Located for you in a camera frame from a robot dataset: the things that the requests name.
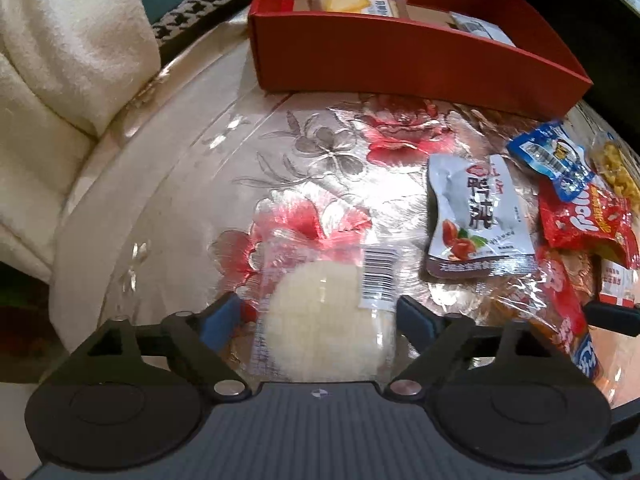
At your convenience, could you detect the red cardboard box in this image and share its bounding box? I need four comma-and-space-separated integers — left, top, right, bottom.
248, 0, 591, 120

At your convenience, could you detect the yellow cake packet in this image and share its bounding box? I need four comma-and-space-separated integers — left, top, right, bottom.
293, 0, 409, 18

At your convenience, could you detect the small white red packet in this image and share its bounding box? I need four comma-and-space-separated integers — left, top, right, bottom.
450, 12, 515, 47

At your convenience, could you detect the red white striped packet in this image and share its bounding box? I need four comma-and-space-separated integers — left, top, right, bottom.
598, 260, 639, 308

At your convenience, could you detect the white duck snack packet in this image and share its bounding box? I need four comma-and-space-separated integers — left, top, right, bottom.
425, 154, 537, 281

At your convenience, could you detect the white rice cracker packet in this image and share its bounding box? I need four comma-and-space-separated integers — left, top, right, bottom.
250, 237, 399, 382

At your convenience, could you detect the yellow popcorn snack packet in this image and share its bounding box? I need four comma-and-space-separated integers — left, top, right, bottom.
590, 131, 639, 217

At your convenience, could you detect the houndstooth fabric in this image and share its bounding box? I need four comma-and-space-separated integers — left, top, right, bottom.
152, 0, 233, 47

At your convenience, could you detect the floral satin tablecloth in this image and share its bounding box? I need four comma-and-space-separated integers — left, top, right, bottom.
49, 15, 534, 367

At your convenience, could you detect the cream blanket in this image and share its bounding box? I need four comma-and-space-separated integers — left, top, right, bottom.
1, 0, 160, 282

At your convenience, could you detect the clear brown pastry packet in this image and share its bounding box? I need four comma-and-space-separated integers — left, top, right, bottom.
483, 245, 602, 380

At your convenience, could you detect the blue coconut snack packet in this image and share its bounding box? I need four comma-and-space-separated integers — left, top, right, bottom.
506, 120, 594, 202

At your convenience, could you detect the red Trolli gummy packet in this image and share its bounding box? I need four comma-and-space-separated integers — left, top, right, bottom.
538, 179, 639, 270

